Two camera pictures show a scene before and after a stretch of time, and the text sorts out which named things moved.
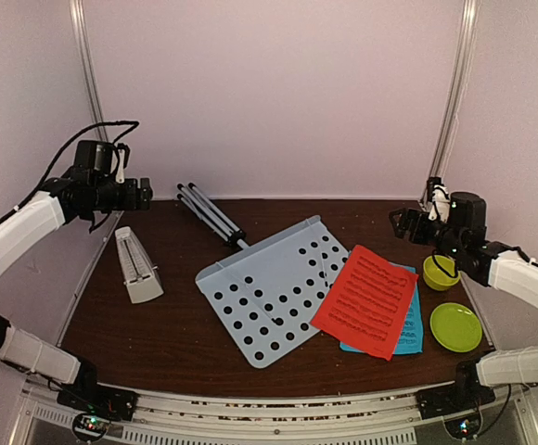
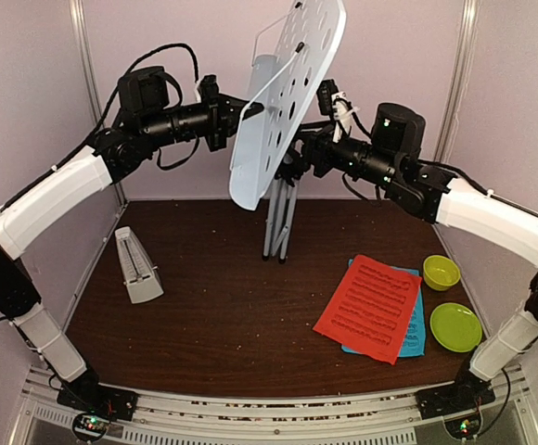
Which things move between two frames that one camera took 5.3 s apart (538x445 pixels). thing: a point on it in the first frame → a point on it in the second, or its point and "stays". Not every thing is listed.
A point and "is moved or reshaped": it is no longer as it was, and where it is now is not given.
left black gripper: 145,193 → 224,118
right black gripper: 408,214 → 317,142
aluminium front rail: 392,419 stays
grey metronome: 141,280 stays
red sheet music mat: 366,302 is moved or reshaped
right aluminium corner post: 460,72 stays
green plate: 455,327 stays
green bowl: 434,277 stays
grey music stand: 268,294 → 294,58
